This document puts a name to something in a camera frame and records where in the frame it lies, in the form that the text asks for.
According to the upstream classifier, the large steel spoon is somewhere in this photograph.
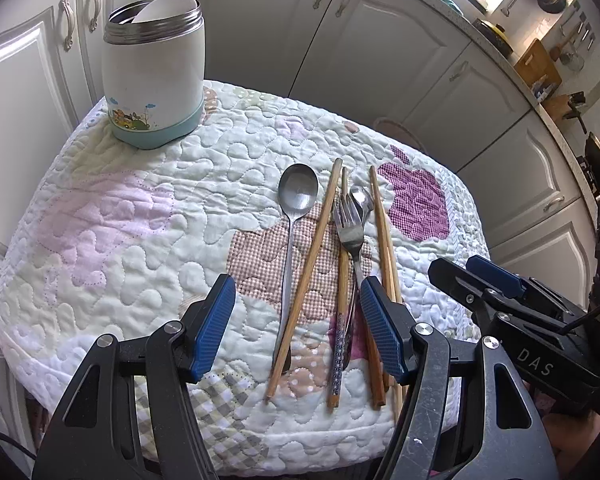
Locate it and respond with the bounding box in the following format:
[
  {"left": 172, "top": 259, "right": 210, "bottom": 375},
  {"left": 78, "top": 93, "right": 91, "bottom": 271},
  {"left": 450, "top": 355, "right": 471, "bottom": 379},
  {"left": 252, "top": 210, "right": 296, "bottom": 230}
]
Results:
[{"left": 273, "top": 164, "right": 318, "bottom": 360}]

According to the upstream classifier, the quilted patchwork table cover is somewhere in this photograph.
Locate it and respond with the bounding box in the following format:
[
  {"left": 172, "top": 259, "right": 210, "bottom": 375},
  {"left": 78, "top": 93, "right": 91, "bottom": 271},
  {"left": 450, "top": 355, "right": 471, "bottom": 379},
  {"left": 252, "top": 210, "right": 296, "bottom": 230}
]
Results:
[{"left": 0, "top": 81, "right": 488, "bottom": 477}]

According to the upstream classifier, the black yellow lidded pot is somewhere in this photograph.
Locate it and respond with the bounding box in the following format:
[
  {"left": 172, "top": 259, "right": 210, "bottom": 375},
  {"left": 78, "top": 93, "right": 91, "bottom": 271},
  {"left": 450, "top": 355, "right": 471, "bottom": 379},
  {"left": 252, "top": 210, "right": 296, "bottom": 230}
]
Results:
[{"left": 472, "top": 18, "right": 514, "bottom": 58}]

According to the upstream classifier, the wooden knife block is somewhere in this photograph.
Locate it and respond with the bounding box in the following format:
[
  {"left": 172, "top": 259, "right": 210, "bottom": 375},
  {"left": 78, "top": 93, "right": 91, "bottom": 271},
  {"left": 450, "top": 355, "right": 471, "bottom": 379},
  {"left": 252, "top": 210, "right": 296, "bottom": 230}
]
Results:
[{"left": 542, "top": 91, "right": 586, "bottom": 130}]

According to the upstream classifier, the white thermos food jar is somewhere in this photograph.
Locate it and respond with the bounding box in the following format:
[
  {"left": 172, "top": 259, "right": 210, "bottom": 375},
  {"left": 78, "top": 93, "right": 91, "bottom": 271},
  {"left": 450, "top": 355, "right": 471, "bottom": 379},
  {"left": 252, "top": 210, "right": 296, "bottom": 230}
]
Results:
[{"left": 102, "top": 0, "right": 206, "bottom": 150}]

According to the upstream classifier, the steel fork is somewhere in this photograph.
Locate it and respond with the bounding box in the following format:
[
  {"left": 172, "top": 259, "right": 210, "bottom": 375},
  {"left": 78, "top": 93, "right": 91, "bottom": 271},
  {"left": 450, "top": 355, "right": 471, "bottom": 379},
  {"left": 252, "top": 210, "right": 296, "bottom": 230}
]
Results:
[{"left": 332, "top": 192, "right": 368, "bottom": 361}]

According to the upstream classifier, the white ceramic soup spoon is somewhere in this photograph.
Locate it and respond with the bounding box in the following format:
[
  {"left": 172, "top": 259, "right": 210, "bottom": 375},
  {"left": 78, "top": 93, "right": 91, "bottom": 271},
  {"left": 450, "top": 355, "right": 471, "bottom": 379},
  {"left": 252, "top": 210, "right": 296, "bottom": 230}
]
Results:
[{"left": 133, "top": 0, "right": 198, "bottom": 23}]

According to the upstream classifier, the black wok on stove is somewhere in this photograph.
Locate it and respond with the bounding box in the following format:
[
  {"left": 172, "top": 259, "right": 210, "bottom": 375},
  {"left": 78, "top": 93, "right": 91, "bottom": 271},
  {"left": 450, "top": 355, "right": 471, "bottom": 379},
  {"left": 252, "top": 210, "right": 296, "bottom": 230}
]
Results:
[{"left": 584, "top": 132, "right": 600, "bottom": 194}]

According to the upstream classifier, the woven waste basket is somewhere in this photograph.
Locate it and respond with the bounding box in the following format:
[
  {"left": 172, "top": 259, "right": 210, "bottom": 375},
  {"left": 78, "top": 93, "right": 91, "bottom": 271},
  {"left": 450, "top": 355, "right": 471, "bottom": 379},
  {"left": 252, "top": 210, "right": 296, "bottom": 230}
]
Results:
[{"left": 372, "top": 117, "right": 426, "bottom": 153}]

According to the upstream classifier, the patterned end bamboo chopstick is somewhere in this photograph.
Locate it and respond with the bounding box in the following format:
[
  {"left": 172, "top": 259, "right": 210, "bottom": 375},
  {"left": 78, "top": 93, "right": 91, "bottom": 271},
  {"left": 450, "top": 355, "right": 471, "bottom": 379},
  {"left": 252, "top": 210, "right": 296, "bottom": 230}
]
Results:
[{"left": 326, "top": 166, "right": 351, "bottom": 410}]

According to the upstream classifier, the person's right hand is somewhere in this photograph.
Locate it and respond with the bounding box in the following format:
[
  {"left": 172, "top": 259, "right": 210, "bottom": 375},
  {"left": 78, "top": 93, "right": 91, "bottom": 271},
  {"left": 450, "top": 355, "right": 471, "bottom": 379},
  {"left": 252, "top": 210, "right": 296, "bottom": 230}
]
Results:
[{"left": 532, "top": 392, "right": 600, "bottom": 479}]

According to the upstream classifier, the small steel spoon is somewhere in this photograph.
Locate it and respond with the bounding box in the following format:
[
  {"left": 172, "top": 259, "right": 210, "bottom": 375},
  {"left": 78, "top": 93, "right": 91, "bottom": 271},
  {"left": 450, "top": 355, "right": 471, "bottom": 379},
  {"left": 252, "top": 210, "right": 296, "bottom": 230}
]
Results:
[{"left": 350, "top": 186, "right": 374, "bottom": 224}]

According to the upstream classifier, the wooden cutting board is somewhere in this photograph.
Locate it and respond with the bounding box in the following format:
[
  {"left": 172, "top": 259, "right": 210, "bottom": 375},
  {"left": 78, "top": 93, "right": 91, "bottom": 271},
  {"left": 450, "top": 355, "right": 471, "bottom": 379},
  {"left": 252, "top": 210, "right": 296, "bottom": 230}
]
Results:
[{"left": 514, "top": 39, "right": 562, "bottom": 96}]

